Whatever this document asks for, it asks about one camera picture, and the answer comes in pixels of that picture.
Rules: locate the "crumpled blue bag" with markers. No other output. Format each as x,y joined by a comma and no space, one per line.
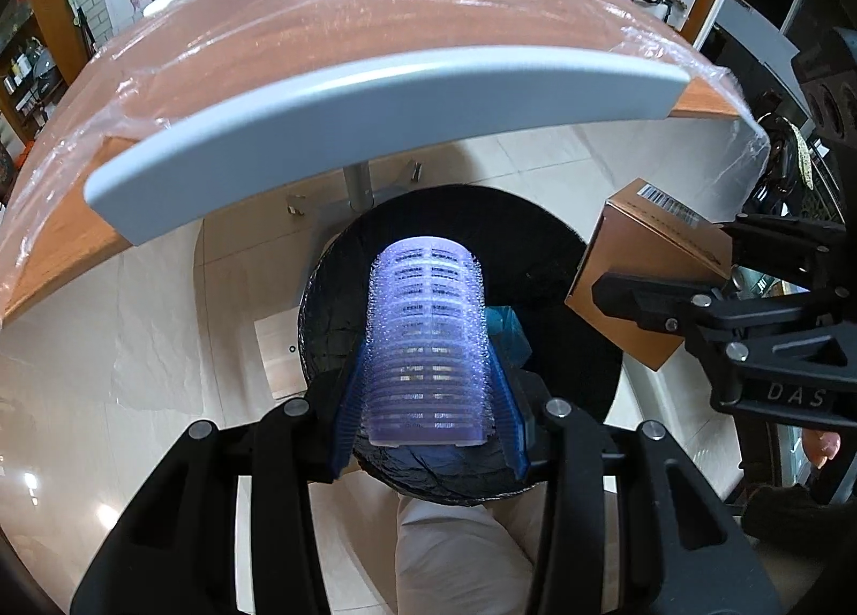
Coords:
505,334

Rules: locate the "wooden display shelf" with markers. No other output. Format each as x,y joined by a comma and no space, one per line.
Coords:
27,66

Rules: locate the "black-lined trash bin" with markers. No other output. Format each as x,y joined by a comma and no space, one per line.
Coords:
535,253

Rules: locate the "white oval case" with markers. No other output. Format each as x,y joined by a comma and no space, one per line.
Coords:
161,3

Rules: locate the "brown cardboard box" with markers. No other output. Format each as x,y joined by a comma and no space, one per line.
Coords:
636,233

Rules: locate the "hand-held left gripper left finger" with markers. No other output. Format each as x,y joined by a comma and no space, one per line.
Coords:
351,401

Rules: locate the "person's leg in white trousers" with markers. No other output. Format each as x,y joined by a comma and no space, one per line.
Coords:
455,561

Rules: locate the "person's right forearm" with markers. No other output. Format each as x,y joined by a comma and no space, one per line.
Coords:
797,514

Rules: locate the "wooden board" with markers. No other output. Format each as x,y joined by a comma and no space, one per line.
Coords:
278,354

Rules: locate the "person's right hand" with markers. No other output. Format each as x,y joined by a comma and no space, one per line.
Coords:
822,449

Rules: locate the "clear plastic table cover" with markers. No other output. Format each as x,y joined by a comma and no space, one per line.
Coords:
402,19

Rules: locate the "large purple hair roller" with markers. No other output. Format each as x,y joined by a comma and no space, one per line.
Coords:
428,334

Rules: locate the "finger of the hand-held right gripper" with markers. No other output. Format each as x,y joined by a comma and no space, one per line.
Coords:
649,303
783,247

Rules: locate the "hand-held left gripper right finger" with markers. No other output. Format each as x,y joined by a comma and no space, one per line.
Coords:
505,407

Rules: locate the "grey metal table leg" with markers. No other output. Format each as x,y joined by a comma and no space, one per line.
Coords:
358,186

